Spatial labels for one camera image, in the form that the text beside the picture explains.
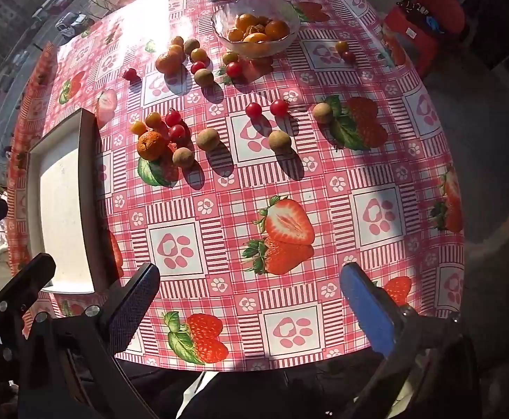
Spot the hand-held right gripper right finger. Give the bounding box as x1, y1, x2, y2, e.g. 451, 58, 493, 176
340, 263, 477, 419

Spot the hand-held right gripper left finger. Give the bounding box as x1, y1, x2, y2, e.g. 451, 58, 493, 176
19, 263, 161, 419

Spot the white square tray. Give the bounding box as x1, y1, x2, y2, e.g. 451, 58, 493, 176
27, 108, 120, 295

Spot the red strawberry print tablecloth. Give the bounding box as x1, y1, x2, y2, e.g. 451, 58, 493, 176
6, 0, 466, 372

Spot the rough orange tangerine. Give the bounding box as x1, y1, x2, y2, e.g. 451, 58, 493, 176
136, 130, 168, 161

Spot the smooth orange tangerine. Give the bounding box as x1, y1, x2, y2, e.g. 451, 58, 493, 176
155, 51, 184, 75

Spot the red plastic stool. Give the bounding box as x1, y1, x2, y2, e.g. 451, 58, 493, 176
381, 4, 440, 79

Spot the clear glass bowl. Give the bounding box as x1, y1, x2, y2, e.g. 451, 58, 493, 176
211, 0, 301, 58

